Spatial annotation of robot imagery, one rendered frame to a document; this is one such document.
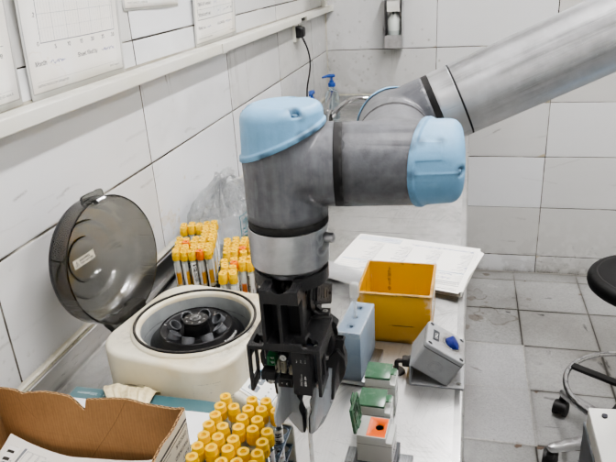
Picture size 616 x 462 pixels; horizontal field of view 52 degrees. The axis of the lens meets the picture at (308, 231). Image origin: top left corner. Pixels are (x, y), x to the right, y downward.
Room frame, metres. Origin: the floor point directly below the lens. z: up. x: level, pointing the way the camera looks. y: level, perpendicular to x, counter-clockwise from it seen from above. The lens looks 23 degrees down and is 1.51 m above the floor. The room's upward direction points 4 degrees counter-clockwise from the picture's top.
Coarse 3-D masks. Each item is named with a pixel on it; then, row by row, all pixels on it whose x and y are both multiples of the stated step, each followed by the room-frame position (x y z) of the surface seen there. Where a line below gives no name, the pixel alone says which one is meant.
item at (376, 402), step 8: (360, 392) 0.74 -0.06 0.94; (368, 392) 0.74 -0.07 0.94; (376, 392) 0.74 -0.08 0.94; (384, 392) 0.74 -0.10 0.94; (360, 400) 0.72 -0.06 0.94; (368, 400) 0.72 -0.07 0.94; (376, 400) 0.72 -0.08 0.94; (384, 400) 0.72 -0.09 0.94; (392, 400) 0.74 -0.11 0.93; (368, 408) 0.71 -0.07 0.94; (376, 408) 0.71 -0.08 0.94; (384, 408) 0.71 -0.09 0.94; (392, 408) 0.73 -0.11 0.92; (376, 416) 0.71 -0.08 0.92; (384, 416) 0.71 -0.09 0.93; (392, 416) 0.73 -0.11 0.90
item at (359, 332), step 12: (348, 312) 0.91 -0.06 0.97; (360, 312) 0.91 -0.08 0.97; (372, 312) 0.92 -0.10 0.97; (348, 324) 0.87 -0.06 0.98; (360, 324) 0.87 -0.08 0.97; (372, 324) 0.92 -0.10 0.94; (348, 336) 0.85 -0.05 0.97; (360, 336) 0.85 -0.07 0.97; (372, 336) 0.92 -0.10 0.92; (348, 348) 0.85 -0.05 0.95; (360, 348) 0.84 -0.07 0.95; (372, 348) 0.92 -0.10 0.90; (348, 360) 0.85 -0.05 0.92; (360, 360) 0.84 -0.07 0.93; (372, 360) 0.90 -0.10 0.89; (348, 372) 0.85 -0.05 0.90; (360, 372) 0.84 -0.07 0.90; (360, 384) 0.84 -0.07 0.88
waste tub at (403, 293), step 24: (384, 264) 1.10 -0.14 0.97; (408, 264) 1.09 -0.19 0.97; (432, 264) 1.07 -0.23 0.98; (360, 288) 1.01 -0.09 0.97; (384, 288) 1.10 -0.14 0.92; (408, 288) 1.09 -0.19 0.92; (432, 288) 0.98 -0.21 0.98; (384, 312) 0.97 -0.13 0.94; (408, 312) 0.96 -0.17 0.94; (432, 312) 0.99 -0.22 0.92; (384, 336) 0.97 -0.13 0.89; (408, 336) 0.96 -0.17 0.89
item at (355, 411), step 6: (354, 396) 0.67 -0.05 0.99; (354, 402) 0.66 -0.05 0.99; (354, 408) 0.66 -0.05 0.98; (360, 408) 0.68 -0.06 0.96; (354, 414) 0.65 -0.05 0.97; (360, 414) 0.68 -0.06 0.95; (354, 420) 0.65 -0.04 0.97; (360, 420) 0.67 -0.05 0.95; (354, 426) 0.64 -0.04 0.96; (354, 432) 0.64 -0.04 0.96
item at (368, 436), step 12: (372, 420) 0.67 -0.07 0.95; (384, 420) 0.67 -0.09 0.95; (360, 432) 0.65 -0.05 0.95; (372, 432) 0.65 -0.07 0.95; (384, 432) 0.64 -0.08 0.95; (360, 444) 0.64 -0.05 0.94; (372, 444) 0.64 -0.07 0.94; (384, 444) 0.63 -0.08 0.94; (396, 444) 0.67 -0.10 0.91; (360, 456) 0.64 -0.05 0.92; (372, 456) 0.64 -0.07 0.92; (384, 456) 0.63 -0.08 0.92
